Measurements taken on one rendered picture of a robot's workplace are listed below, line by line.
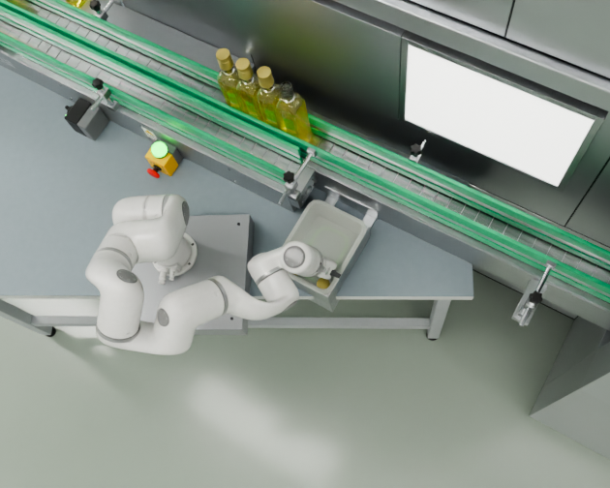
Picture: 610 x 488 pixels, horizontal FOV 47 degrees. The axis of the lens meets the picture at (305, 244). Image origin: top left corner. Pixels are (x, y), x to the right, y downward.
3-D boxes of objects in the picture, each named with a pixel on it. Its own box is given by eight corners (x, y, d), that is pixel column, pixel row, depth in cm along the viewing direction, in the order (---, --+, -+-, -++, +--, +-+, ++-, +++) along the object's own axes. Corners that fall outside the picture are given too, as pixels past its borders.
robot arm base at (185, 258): (192, 288, 183) (172, 270, 169) (146, 286, 186) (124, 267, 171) (200, 233, 188) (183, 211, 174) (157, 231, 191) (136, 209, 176)
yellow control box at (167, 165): (184, 158, 204) (177, 146, 197) (170, 179, 202) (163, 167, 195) (165, 148, 205) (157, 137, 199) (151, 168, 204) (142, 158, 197)
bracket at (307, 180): (320, 182, 189) (317, 170, 183) (302, 210, 187) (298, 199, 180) (308, 176, 190) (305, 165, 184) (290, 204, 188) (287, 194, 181)
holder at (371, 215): (380, 220, 191) (379, 209, 183) (330, 305, 184) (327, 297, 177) (325, 193, 195) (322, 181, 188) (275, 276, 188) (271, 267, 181)
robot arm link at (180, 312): (181, 250, 150) (169, 301, 159) (94, 277, 136) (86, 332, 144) (228, 295, 143) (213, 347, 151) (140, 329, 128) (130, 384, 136)
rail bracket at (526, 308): (545, 288, 176) (566, 260, 155) (517, 346, 172) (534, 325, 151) (527, 279, 177) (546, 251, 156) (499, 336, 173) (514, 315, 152)
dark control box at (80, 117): (110, 121, 211) (100, 106, 203) (96, 142, 209) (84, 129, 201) (89, 110, 213) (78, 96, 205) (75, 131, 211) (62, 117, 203)
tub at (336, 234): (371, 235, 189) (370, 224, 181) (330, 306, 183) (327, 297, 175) (316, 208, 193) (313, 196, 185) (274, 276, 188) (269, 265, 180)
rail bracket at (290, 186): (320, 165, 183) (316, 142, 171) (288, 217, 179) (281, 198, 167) (310, 160, 184) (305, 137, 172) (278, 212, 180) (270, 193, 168)
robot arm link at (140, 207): (135, 217, 176) (108, 190, 161) (185, 213, 174) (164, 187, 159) (132, 253, 172) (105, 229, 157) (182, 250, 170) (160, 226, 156)
